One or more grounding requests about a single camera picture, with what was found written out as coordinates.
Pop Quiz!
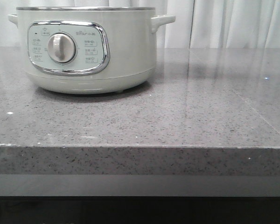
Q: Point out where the pale green electric cooking pot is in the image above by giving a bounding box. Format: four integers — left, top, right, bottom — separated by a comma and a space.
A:
8, 7, 175, 94

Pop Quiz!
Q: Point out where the white pleated curtain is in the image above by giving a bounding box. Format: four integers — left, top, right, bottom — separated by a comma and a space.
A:
0, 0, 280, 49

